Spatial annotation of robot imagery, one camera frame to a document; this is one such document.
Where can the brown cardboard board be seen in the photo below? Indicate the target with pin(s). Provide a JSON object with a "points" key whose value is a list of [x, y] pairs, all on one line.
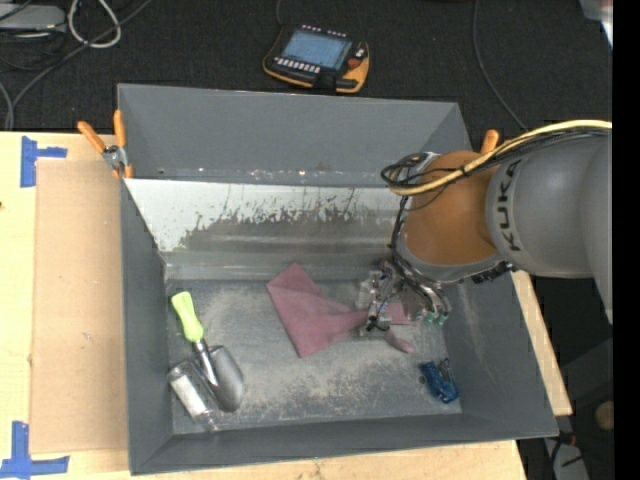
{"points": [[75, 308]]}

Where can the blue toy car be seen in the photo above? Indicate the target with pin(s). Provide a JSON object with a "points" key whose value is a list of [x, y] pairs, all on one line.
{"points": [[440, 380]]}

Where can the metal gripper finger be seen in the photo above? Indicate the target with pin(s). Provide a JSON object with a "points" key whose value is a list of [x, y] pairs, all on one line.
{"points": [[369, 288], [376, 322]]}

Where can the black cylinder on white bracket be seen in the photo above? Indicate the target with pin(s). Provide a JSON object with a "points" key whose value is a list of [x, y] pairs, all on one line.
{"points": [[492, 274]]}

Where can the grey metal bin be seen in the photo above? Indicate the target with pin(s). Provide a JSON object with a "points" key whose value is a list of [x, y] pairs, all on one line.
{"points": [[310, 398]]}

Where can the pink cloth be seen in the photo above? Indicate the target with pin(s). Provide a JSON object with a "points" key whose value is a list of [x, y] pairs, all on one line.
{"points": [[310, 313]]}

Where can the clear glass jar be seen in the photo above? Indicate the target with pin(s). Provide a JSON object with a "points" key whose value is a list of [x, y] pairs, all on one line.
{"points": [[189, 393]]}

